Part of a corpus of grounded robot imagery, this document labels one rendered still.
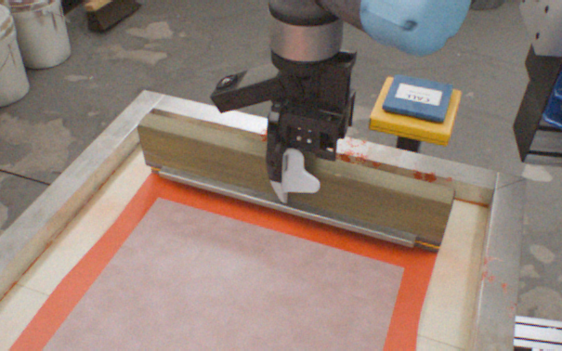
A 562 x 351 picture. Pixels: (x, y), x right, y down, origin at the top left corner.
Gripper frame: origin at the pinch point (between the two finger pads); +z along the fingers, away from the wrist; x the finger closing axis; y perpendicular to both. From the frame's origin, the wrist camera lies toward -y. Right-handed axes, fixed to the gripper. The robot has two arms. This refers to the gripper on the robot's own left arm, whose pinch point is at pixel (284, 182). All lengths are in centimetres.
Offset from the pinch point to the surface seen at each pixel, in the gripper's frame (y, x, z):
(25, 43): -177, 130, 86
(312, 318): 8.8, -14.8, 5.0
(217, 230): -6.8, -6.6, 5.0
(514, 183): 27.6, 12.1, 1.6
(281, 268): 3.0, -9.5, 5.0
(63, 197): -26.1, -11.1, 1.6
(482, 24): 22, 255, 101
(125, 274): -14.1, -16.8, 5.0
